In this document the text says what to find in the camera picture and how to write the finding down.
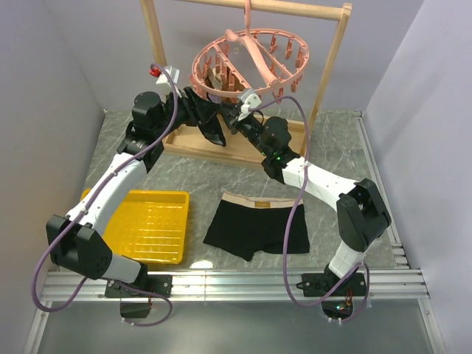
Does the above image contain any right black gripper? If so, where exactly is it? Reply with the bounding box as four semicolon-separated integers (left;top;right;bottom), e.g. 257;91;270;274
218;103;271;158

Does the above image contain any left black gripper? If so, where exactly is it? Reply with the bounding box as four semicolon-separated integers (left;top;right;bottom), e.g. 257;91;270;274
154;86;221;139

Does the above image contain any pink round clip hanger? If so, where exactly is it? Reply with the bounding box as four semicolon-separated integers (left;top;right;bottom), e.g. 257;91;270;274
190;1;310;103

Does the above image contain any black underwear beige waistband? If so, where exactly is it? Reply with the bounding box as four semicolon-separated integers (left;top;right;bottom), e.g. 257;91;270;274
204;192;310;262

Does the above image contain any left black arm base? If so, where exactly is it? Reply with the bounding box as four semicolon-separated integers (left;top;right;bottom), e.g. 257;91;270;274
105;274;173;327

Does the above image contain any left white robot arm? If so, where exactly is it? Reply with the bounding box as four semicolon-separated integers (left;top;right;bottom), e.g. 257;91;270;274
46;87;226;296

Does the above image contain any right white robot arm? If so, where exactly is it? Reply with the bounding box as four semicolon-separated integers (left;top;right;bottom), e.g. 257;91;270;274
225;114;392;295

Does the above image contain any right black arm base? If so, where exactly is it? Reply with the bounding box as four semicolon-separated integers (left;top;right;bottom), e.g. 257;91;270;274
296;268;370;323

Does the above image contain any brown underwear on hanger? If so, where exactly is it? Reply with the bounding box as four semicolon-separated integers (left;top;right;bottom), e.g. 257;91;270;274
204;68;245;103

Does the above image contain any wooden hanging rack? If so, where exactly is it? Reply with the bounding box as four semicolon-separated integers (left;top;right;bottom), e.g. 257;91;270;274
140;1;352;167

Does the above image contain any yellow plastic tray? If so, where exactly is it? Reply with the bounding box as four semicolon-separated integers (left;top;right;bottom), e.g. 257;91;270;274
67;188;190;265

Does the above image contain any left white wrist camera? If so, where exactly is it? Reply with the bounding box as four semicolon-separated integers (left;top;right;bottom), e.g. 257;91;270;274
149;63;180;87

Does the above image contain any aluminium mounting rail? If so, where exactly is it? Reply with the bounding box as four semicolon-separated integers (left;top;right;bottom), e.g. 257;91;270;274
25;268;447;353

